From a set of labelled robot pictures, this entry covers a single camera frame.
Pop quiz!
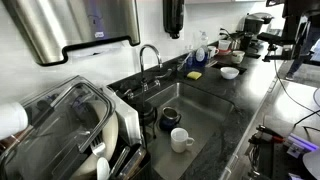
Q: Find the yellow sponge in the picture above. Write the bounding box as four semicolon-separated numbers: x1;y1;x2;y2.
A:
186;70;203;81

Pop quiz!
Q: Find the black countertop mat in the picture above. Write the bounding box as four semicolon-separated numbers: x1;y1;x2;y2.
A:
211;61;248;75

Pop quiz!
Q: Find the dark blue mug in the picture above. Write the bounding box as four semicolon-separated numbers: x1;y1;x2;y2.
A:
158;106;183;132

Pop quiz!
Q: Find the chrome gooseneck faucet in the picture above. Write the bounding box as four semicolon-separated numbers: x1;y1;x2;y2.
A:
124;44;174;101

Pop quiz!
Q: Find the small blue bottle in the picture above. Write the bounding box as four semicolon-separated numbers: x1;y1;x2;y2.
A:
184;49;195;70

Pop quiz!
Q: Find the white plastic tray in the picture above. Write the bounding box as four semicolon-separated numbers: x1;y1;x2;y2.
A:
101;85;143;147

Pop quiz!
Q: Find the stainless steel sink basin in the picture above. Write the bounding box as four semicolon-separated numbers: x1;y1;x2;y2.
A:
131;82;235;180

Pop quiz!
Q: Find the clear dish soap bottle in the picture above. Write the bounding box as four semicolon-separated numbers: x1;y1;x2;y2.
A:
194;30;209;68

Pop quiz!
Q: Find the white mug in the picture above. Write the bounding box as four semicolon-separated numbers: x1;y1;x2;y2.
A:
170;127;195;154

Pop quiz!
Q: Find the large white plate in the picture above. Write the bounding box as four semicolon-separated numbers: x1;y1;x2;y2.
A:
71;99;120;179

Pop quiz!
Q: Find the white bowl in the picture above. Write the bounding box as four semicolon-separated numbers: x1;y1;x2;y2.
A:
220;66;240;80

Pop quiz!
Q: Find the black dish rack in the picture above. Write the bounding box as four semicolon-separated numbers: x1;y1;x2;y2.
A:
109;143;153;180

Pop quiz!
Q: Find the cream ceramic mug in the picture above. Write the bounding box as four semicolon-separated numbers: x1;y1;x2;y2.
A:
230;50;246;65

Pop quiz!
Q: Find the white spoon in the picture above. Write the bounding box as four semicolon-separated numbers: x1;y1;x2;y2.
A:
96;157;111;180

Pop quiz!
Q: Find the black coffee canister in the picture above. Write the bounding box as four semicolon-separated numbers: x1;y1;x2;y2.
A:
239;32;254;51

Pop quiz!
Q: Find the stainless paper towel dispenser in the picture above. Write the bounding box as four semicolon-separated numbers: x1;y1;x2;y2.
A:
1;0;142;67

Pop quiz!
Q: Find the black coffee machine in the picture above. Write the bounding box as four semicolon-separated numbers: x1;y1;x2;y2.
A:
244;12;274;35

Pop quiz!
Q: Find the person in blue jeans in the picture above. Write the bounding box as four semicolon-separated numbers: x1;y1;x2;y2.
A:
281;0;320;81

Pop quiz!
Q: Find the white cylinder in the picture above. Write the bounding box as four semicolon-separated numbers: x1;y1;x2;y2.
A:
0;101;29;140

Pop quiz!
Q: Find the purple lit device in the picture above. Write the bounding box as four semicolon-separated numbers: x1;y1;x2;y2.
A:
286;133;320;159

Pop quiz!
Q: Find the white round object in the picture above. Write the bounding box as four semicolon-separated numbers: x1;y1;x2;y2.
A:
302;148;320;180

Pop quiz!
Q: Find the black wire sink holder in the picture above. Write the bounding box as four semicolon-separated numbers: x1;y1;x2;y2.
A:
138;101;158;141

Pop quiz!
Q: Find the small white handled cup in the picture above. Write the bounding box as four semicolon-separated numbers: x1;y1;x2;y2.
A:
207;45;220;60

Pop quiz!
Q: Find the black wall soap dispenser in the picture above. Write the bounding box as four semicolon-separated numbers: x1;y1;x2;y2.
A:
162;0;185;40

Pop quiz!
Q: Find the red handled tool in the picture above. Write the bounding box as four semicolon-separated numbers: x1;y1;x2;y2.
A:
248;124;286;146

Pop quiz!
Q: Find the black camera on mount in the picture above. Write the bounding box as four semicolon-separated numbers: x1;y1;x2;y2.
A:
256;32;320;65

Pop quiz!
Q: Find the long black cable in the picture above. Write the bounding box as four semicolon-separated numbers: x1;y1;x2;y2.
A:
273;59;320;117

